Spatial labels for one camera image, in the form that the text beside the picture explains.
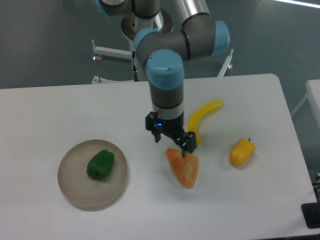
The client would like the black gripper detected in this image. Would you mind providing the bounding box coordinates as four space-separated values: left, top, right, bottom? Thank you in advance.
145 111 196 158

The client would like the green bell pepper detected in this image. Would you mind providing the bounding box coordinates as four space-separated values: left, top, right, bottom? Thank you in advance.
86 149 115 180

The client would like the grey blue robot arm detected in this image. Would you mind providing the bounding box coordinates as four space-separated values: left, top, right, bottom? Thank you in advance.
95 0 230 155

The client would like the yellow bell pepper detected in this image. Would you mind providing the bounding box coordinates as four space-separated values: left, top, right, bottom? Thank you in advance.
228 138 256 167

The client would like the orange bread slice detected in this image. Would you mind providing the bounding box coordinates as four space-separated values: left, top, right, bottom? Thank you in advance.
166 147 200 188

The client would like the yellow banana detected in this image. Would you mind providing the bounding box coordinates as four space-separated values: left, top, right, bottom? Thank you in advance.
187 99 224 145

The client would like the black device at edge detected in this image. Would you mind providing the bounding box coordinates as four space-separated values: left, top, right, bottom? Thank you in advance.
301 202 320 229

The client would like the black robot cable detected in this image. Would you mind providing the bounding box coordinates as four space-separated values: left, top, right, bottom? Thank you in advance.
131 49 140 82

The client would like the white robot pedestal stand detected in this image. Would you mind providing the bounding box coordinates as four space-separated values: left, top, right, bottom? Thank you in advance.
92 8 230 82

